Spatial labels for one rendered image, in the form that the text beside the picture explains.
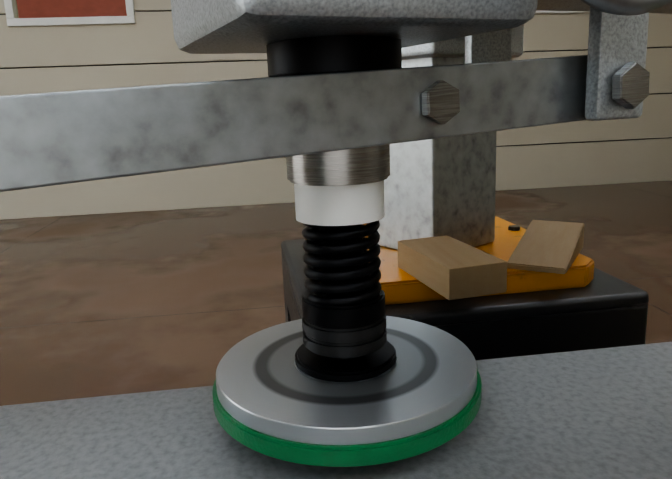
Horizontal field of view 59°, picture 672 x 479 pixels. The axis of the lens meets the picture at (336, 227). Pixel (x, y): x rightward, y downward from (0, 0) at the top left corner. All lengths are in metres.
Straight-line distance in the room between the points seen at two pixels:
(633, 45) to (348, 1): 0.25
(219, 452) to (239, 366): 0.07
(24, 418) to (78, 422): 0.05
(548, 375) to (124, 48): 6.15
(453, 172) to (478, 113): 0.71
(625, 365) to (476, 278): 0.35
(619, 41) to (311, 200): 0.26
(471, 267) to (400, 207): 0.30
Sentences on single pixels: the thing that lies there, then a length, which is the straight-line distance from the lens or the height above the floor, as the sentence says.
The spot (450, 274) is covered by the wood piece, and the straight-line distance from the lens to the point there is 0.91.
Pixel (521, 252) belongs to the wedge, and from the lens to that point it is 1.14.
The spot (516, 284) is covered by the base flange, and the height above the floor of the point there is 0.76.
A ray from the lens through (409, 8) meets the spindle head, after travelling 0.37.
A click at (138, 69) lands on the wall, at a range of 6.50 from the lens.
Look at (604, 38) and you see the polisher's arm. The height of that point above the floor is 1.12.
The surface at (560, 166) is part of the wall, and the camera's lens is 7.23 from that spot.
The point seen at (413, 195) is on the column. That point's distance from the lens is 1.15.
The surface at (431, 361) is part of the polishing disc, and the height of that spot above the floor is 0.87.
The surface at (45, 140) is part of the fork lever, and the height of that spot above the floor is 1.07.
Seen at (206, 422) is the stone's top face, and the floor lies 0.83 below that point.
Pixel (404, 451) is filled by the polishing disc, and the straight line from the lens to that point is 0.43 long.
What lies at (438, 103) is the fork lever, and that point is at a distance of 0.42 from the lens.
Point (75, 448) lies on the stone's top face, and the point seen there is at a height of 0.83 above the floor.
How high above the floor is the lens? 1.09
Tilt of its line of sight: 12 degrees down
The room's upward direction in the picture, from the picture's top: 2 degrees counter-clockwise
